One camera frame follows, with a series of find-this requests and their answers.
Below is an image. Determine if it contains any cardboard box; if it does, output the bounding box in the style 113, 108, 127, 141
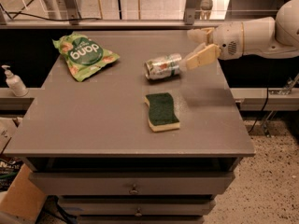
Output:
0, 164, 47, 224

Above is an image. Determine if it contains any black cable right floor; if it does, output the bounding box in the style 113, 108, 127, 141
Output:
248, 87, 271, 134

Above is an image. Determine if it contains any black cable on ledge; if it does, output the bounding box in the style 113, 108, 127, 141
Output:
0, 3, 104, 21

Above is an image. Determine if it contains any drawer with knob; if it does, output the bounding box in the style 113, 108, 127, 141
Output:
29, 172, 235, 196
59, 198, 215, 217

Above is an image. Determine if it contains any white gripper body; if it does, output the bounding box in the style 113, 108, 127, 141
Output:
213, 21, 244, 60

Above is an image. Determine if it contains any grey metal railing frame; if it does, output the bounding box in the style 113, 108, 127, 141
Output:
0, 0, 299, 30

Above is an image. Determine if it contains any grey drawer cabinet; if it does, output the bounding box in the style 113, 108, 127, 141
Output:
6, 31, 254, 224

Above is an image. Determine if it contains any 7up soda can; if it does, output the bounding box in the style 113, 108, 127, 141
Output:
144, 53, 181, 80

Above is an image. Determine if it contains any green chip bag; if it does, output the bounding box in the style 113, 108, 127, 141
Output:
52, 33, 120, 82

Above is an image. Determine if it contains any middle drawer with knob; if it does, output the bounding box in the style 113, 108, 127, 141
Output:
59, 198, 215, 217

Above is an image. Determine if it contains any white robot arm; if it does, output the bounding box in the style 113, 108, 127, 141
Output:
179, 0, 299, 70

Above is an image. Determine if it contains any top drawer with knob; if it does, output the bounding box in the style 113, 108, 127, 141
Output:
29, 172, 235, 196

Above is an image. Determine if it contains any white pump bottle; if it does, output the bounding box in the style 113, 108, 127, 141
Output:
2, 64, 29, 97

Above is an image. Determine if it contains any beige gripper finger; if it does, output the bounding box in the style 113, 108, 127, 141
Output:
184, 44, 221, 70
187, 27, 214, 45

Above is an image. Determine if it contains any green yellow sponge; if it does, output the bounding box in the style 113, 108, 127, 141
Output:
145, 92, 180, 132

